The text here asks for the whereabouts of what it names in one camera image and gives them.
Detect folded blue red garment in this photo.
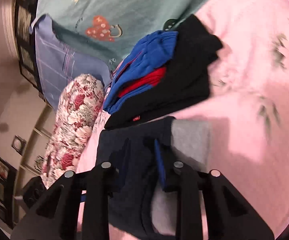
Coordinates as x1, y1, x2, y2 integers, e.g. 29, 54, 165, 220
103, 30, 178, 114

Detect blue plaid pillow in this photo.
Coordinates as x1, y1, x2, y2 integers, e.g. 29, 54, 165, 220
31, 14, 112, 110

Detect dark navy pants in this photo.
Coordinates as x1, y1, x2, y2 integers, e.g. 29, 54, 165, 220
96, 116, 211, 239

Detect pink floral bed sheet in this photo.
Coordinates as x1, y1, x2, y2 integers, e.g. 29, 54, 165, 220
75, 0, 289, 240

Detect teal heart blanket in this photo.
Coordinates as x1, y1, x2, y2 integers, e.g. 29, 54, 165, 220
34, 0, 208, 69

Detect red floral pillow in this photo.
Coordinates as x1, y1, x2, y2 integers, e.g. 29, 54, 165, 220
40, 74, 104, 188

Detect folded black garment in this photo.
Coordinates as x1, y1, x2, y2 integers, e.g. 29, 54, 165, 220
104, 14, 223, 130

